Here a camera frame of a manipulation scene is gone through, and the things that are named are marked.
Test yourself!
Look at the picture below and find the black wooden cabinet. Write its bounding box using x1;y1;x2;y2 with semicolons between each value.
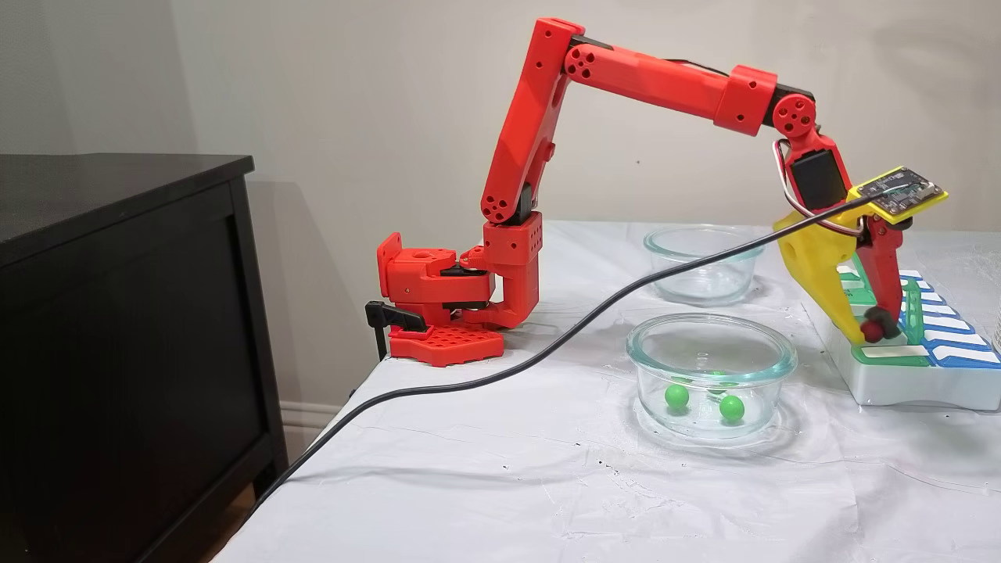
0;153;289;563

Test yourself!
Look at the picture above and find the weekly pill organizer box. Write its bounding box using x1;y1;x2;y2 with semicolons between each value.
813;250;1001;411

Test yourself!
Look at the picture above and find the glass bowl for red balls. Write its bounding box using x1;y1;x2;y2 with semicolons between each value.
643;224;765;307

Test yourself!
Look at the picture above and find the black table clamp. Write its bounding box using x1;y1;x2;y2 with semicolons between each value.
364;301;427;360

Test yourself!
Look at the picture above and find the white tablecloth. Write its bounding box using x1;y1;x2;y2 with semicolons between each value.
211;223;1001;563

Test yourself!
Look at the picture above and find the camera board on yellow mount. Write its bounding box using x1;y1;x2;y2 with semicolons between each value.
849;166;949;221

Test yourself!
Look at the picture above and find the glass bowl with green balls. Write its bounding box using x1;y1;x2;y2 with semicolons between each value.
625;314;799;440

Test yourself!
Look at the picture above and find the black camera cable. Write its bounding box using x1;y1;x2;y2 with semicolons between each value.
250;195;877;509

